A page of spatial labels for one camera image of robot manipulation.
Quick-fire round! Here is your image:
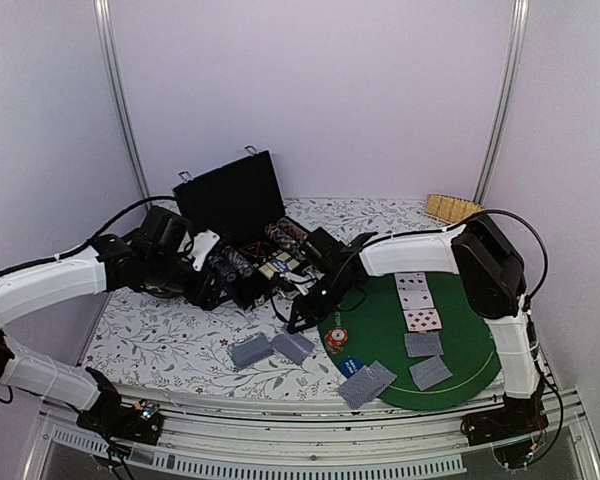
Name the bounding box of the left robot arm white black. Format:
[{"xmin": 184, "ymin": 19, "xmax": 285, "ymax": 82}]
[{"xmin": 0, "ymin": 231, "xmax": 220, "ymax": 434}]

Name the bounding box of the blue small blind button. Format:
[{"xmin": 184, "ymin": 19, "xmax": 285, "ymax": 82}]
[{"xmin": 339, "ymin": 357, "xmax": 364, "ymax": 378}]

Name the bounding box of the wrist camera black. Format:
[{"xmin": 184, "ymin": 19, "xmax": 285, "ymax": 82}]
[
  {"xmin": 140, "ymin": 206, "xmax": 187, "ymax": 254},
  {"xmin": 300, "ymin": 227, "xmax": 345, "ymax": 272}
]

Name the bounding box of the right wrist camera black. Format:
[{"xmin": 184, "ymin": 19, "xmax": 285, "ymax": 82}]
[{"xmin": 300, "ymin": 227, "xmax": 345, "ymax": 272}]

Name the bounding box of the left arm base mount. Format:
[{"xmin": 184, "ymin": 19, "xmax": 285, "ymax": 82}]
[{"xmin": 76, "ymin": 367, "xmax": 164, "ymax": 446}]

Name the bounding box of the right aluminium frame post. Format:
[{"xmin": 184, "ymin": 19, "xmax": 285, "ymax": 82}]
[{"xmin": 473, "ymin": 0, "xmax": 530, "ymax": 204}]

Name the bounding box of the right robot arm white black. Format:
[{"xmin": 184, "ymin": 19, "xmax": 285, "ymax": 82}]
[{"xmin": 286, "ymin": 209, "xmax": 544, "ymax": 436}]

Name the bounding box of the face up diamond card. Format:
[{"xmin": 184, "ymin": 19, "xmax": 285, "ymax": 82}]
[{"xmin": 403, "ymin": 308, "xmax": 442, "ymax": 332}]

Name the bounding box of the community card face down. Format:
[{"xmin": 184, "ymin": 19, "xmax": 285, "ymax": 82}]
[
  {"xmin": 404, "ymin": 332, "xmax": 444, "ymax": 358},
  {"xmin": 409, "ymin": 356, "xmax": 453, "ymax": 391}
]

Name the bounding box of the left aluminium frame post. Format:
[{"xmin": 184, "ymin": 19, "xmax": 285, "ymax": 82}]
[{"xmin": 93, "ymin": 0, "xmax": 151, "ymax": 199}]

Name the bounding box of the round green poker mat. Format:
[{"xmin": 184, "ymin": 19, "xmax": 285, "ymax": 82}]
[{"xmin": 318, "ymin": 272, "xmax": 501, "ymax": 411}]

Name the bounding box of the face up red card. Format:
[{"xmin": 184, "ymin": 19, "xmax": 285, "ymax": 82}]
[{"xmin": 398, "ymin": 289, "xmax": 434, "ymax": 310}]

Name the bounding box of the blue playing card deck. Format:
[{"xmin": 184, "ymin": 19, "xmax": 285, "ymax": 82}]
[{"xmin": 228, "ymin": 332, "xmax": 274, "ymax": 369}]

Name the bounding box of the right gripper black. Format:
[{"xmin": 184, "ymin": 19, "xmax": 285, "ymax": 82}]
[{"xmin": 286, "ymin": 272, "xmax": 354, "ymax": 335}]

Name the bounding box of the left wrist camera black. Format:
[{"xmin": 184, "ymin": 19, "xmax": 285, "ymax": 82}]
[{"xmin": 140, "ymin": 206, "xmax": 187, "ymax": 254}]

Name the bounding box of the floral white table cloth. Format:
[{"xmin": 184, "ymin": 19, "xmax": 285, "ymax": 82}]
[{"xmin": 79, "ymin": 196, "xmax": 531, "ymax": 401}]

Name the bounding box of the triangular all in marker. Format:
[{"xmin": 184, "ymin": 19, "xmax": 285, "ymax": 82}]
[{"xmin": 241, "ymin": 241, "xmax": 268, "ymax": 259}]

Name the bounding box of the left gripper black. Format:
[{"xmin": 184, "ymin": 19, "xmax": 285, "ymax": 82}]
[{"xmin": 146, "ymin": 251, "xmax": 236, "ymax": 310}]

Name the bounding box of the aluminium frame post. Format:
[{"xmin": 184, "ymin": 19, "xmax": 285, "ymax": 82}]
[
  {"xmin": 473, "ymin": 0, "xmax": 530, "ymax": 204},
  {"xmin": 93, "ymin": 0, "xmax": 151, "ymax": 199}
]

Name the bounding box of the bamboo mat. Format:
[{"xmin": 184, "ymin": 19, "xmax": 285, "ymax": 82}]
[{"xmin": 424, "ymin": 194, "xmax": 483, "ymax": 224}]

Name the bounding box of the burn card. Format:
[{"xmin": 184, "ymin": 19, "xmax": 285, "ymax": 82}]
[{"xmin": 271, "ymin": 332, "xmax": 315, "ymax": 365}]

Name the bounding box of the aluminium front rail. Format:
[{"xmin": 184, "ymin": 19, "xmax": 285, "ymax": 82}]
[{"xmin": 23, "ymin": 388, "xmax": 600, "ymax": 479}]

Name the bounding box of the round red floral coaster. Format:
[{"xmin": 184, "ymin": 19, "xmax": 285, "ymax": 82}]
[{"xmin": 144, "ymin": 287, "xmax": 181, "ymax": 299}]

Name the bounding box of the face up spade card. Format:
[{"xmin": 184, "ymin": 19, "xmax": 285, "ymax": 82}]
[{"xmin": 394, "ymin": 272, "xmax": 428, "ymax": 291}]

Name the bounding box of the red poker chip stack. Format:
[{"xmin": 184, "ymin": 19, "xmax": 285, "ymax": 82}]
[{"xmin": 324, "ymin": 327, "xmax": 349, "ymax": 355}]

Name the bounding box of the black poker chip case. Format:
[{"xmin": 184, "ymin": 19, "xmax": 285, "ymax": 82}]
[{"xmin": 173, "ymin": 150, "xmax": 314, "ymax": 310}]

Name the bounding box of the Texas Hold'em card box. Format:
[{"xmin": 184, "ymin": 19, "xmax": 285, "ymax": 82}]
[{"xmin": 258, "ymin": 251, "xmax": 300, "ymax": 280}]

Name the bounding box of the dealt playing card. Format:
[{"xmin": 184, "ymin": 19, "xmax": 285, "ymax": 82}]
[
  {"xmin": 338, "ymin": 367, "xmax": 386, "ymax": 409},
  {"xmin": 366, "ymin": 361, "xmax": 397, "ymax": 399}
]

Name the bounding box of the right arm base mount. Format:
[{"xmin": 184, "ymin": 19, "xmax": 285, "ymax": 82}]
[{"xmin": 460, "ymin": 388, "xmax": 549, "ymax": 470}]

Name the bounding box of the right outer chip row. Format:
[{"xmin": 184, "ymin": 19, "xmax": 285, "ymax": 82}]
[{"xmin": 276, "ymin": 218, "xmax": 308, "ymax": 246}]

